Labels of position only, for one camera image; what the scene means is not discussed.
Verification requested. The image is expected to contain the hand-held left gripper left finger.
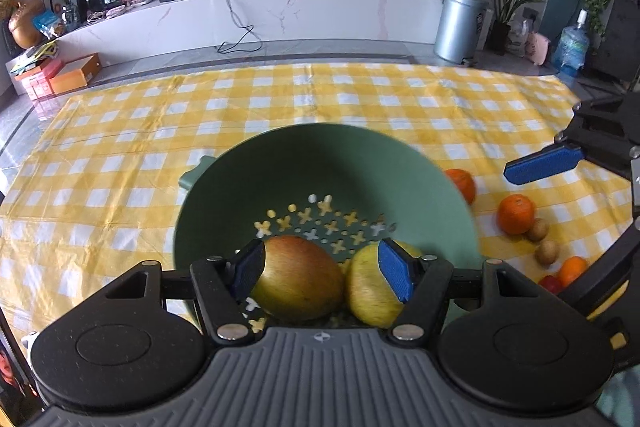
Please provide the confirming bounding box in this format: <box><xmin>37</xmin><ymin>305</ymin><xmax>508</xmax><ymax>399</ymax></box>
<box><xmin>97</xmin><ymin>238</ymin><xmax>267</xmax><ymax>343</ymax></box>

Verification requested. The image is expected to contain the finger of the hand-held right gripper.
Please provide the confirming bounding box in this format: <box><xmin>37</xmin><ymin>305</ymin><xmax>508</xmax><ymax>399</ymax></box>
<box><xmin>504</xmin><ymin>93</ymin><xmax>640</xmax><ymax>186</ymax></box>
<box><xmin>557</xmin><ymin>217</ymin><xmax>640</xmax><ymax>322</ymax></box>

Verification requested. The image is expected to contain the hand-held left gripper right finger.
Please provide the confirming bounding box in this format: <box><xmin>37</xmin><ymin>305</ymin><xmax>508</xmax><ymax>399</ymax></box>
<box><xmin>377</xmin><ymin>238</ymin><xmax>543</xmax><ymax>343</ymax></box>

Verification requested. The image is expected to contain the yellow apple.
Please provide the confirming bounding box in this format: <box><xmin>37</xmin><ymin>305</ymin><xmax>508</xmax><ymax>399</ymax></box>
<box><xmin>345</xmin><ymin>241</ymin><xmax>426</xmax><ymax>328</ymax></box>

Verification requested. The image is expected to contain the red tomato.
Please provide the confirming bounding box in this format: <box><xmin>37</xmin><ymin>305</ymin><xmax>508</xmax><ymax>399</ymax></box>
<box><xmin>537</xmin><ymin>274</ymin><xmax>566</xmax><ymax>295</ymax></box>

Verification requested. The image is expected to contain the green colander bowl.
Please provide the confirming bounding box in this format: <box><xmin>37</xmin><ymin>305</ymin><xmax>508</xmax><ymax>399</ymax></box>
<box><xmin>172</xmin><ymin>122</ymin><xmax>481</xmax><ymax>328</ymax></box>

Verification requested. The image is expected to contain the orange tangerine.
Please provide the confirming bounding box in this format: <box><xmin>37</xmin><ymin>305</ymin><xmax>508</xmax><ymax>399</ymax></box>
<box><xmin>444</xmin><ymin>168</ymin><xmax>477</xmax><ymax>205</ymax></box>
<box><xmin>496</xmin><ymin>194</ymin><xmax>537</xmax><ymax>236</ymax></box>
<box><xmin>556</xmin><ymin>256</ymin><xmax>589</xmax><ymax>289</ymax></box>

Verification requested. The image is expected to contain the brown kiwi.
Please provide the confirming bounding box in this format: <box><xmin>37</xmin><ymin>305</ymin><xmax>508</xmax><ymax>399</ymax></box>
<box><xmin>526</xmin><ymin>218</ymin><xmax>550</xmax><ymax>243</ymax></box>
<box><xmin>535</xmin><ymin>239</ymin><xmax>560</xmax><ymax>266</ymax></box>

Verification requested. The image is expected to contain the blue water bottle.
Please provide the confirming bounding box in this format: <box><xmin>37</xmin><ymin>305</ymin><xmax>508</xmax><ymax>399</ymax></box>
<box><xmin>551</xmin><ymin>9</ymin><xmax>591</xmax><ymax>80</ymax></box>

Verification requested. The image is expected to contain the green patterned clothing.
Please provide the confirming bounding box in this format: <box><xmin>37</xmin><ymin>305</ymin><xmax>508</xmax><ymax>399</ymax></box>
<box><xmin>597</xmin><ymin>369</ymin><xmax>640</xmax><ymax>427</ymax></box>

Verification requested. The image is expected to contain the white plastic bag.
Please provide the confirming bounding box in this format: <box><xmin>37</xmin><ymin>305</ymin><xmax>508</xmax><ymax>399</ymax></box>
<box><xmin>507</xmin><ymin>19</ymin><xmax>533</xmax><ymax>58</ymax></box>

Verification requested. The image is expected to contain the potted plant in black pot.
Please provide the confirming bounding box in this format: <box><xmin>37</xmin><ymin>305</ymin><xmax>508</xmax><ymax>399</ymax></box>
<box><xmin>472</xmin><ymin>0</ymin><xmax>551</xmax><ymax>54</ymax></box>

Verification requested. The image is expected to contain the dark cabinet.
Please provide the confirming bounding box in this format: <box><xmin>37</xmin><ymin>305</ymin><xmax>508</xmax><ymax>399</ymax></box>
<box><xmin>590</xmin><ymin>0</ymin><xmax>640</xmax><ymax>82</ymax></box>

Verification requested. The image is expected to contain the yellow checkered tablecloth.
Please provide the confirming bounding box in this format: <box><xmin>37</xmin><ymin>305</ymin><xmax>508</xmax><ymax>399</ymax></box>
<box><xmin>0</xmin><ymin>61</ymin><xmax>640</xmax><ymax>358</ymax></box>

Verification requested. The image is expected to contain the silver trash can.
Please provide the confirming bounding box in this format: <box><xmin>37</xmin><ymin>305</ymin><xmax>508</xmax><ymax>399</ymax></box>
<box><xmin>433</xmin><ymin>0</ymin><xmax>490</xmax><ymax>65</ymax></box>

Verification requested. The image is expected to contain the orange shoe box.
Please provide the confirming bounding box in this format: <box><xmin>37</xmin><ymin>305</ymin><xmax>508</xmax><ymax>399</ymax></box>
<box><xmin>50</xmin><ymin>53</ymin><xmax>103</xmax><ymax>95</ymax></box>

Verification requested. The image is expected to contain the white marble television console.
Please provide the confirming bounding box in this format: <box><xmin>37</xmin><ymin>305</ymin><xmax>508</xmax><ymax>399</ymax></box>
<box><xmin>50</xmin><ymin>0</ymin><xmax>488</xmax><ymax>68</ymax></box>

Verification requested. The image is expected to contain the white and red box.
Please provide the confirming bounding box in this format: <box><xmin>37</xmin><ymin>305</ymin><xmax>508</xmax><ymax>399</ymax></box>
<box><xmin>14</xmin><ymin>57</ymin><xmax>66</xmax><ymax>100</ymax></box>

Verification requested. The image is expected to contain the blue snack packet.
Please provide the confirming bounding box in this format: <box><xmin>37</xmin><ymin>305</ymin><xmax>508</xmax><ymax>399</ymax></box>
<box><xmin>32</xmin><ymin>9</ymin><xmax>66</xmax><ymax>38</ymax></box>

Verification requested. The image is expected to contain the golden gourd ornament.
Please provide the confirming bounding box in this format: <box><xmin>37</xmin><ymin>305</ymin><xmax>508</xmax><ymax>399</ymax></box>
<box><xmin>7</xmin><ymin>0</ymin><xmax>47</xmax><ymax>49</ymax></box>

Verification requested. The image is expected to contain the black cable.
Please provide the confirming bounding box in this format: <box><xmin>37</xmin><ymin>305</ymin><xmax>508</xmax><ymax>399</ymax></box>
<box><xmin>216</xmin><ymin>0</ymin><xmax>263</xmax><ymax>54</ymax></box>

